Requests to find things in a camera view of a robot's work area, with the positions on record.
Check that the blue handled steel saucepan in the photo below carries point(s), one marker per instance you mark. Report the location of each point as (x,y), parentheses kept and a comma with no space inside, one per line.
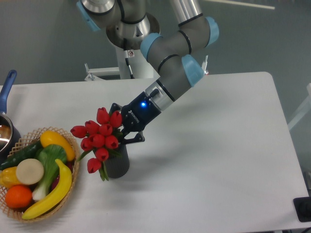
(9,135)

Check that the green cucumber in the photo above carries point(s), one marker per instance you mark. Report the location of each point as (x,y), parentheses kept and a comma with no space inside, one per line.
(27,152)

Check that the beige round disc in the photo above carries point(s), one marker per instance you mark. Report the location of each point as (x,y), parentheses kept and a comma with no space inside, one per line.
(29,171)

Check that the dark grey ribbed vase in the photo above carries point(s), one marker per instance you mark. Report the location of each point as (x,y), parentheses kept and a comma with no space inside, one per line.
(117,166)

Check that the yellow bell pepper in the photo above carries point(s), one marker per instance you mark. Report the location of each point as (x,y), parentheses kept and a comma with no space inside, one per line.
(8,177)

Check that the white table clamp bracket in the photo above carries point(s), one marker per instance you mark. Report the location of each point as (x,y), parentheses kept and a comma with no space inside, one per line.
(100,74)

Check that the black device at table edge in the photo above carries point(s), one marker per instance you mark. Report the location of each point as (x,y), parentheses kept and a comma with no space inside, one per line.
(303,208)

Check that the green bok choy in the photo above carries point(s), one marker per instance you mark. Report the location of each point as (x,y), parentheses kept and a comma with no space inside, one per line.
(47,157)

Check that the yellow banana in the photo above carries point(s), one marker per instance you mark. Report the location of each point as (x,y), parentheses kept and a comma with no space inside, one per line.
(53,198)

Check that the red tulip bouquet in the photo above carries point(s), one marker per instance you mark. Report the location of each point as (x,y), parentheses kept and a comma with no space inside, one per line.
(102,137)

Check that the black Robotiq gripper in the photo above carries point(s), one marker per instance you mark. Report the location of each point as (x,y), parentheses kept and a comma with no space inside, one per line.
(135,116)

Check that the white frame at right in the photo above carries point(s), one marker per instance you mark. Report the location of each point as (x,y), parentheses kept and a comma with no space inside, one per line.
(301,110)

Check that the orange fruit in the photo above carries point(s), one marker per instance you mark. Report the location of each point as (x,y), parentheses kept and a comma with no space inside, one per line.
(18,196)

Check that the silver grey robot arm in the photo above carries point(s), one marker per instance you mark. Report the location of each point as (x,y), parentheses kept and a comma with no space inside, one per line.
(129,27)

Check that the woven wicker basket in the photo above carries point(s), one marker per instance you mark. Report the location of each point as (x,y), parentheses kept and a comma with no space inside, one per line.
(29,139)

